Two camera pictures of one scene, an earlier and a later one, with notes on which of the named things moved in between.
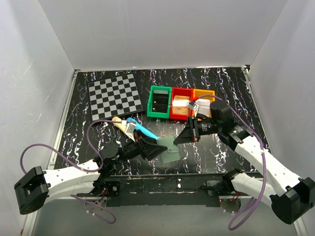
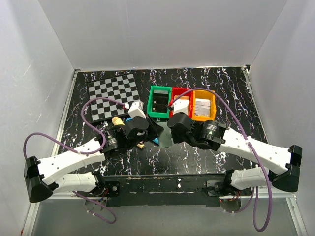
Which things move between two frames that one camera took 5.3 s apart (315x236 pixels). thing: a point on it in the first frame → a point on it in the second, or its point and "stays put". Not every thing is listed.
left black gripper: [147, 147] → [155, 130]
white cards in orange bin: [204, 106] stays put
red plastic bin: [177, 91] stays put
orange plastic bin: [199, 93] stays put
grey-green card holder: [173, 153] → [165, 138]
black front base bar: [160, 189] stays put
